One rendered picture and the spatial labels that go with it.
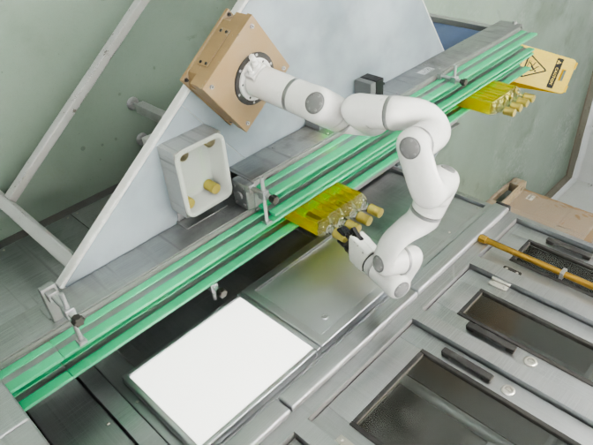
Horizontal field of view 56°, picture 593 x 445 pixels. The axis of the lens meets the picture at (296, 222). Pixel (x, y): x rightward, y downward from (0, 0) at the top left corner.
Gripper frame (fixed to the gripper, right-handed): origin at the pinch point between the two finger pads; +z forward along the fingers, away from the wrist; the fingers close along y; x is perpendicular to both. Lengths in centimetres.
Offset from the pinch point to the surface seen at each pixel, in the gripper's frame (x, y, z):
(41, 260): 85, -16, 65
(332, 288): 8.3, -13.0, -5.7
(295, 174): 4.7, 13.6, 21.2
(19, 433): 94, 21, -39
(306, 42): -16, 45, 47
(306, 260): 8.2, -12.9, 10.3
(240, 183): 22.5, 15.1, 24.1
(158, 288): 58, 3, 5
